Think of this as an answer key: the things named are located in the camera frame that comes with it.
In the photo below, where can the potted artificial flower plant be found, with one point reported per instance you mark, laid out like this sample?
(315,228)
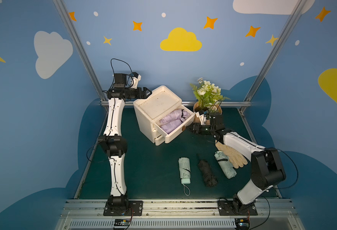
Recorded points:
(209,96)

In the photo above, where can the aluminium frame back rail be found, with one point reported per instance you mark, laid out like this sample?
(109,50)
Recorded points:
(191,103)

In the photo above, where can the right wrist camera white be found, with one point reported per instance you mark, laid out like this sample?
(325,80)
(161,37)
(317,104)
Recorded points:
(200,118)

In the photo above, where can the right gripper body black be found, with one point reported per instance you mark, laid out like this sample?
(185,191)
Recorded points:
(198,129)

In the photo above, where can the right circuit board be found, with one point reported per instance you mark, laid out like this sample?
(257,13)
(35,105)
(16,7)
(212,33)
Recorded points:
(242,224)

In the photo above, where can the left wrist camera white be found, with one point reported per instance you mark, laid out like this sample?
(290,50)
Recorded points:
(135,79)

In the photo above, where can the left circuit board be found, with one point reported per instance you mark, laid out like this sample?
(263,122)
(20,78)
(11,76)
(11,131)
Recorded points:
(124,223)

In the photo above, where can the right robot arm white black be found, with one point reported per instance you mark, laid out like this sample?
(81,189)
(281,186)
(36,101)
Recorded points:
(267,169)

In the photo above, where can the beige work glove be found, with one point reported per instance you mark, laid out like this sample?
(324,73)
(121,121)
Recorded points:
(237,159)

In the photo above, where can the mint green umbrella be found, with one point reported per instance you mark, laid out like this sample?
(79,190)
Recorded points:
(185,174)
(225,164)

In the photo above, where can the lilac umbrella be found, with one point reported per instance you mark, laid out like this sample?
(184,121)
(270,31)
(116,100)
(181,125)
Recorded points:
(172,125)
(174,115)

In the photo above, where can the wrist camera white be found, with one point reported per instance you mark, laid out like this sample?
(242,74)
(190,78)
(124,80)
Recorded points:
(200,118)
(135,79)

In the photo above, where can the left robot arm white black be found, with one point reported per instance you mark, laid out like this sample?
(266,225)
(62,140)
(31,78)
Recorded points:
(115,147)

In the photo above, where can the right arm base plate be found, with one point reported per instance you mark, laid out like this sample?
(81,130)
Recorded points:
(236,208)

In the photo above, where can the circuit board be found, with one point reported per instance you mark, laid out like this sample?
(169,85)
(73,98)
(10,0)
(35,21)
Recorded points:
(124,223)
(242,224)

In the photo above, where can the white drawer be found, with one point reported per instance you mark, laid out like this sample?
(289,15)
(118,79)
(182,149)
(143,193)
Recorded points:
(167,138)

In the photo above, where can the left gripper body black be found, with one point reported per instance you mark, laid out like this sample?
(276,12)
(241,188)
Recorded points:
(139,93)

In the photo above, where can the black folded umbrella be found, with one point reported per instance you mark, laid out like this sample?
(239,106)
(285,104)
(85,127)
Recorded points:
(208,177)

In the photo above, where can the white drawer cabinet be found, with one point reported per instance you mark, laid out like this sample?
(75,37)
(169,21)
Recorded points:
(158,105)

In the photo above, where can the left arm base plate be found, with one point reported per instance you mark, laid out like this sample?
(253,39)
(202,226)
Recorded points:
(134,207)

